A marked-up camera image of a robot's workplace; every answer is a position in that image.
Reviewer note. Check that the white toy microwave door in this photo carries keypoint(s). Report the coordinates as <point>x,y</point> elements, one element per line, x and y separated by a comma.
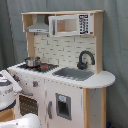
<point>70,25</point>

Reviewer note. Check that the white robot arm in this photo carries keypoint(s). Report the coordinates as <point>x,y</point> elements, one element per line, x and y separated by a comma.
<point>8,89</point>

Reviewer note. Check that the wooden toy kitchen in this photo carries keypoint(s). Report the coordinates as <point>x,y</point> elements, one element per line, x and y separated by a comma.
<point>64,52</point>

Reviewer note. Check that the grey sink basin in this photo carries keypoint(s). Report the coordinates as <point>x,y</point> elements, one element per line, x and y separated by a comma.
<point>72,73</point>

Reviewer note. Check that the black toy faucet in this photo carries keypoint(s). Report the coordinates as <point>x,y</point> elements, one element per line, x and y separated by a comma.
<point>83,63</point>

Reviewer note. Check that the black stovetop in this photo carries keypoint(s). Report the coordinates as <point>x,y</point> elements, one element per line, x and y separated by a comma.
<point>43,67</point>

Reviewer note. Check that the small metal pot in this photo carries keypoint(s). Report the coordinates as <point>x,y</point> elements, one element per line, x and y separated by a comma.
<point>32,61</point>

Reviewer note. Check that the red right stove knob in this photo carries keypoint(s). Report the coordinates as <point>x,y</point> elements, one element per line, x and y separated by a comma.
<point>35,84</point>

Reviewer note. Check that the red stove knob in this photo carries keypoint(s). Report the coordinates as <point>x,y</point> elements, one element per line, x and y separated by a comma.
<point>35,84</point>
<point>16,78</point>

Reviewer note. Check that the white fridge door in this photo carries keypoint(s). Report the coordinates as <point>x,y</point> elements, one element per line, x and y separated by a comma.
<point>64,105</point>

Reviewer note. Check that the grey range hood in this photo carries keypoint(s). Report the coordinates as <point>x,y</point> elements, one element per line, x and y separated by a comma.
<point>40,26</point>

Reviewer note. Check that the red left stove knob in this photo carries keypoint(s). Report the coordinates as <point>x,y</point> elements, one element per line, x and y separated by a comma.
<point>16,78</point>

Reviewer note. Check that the oven door with window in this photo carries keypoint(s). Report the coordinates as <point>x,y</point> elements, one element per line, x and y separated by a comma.
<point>27,105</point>

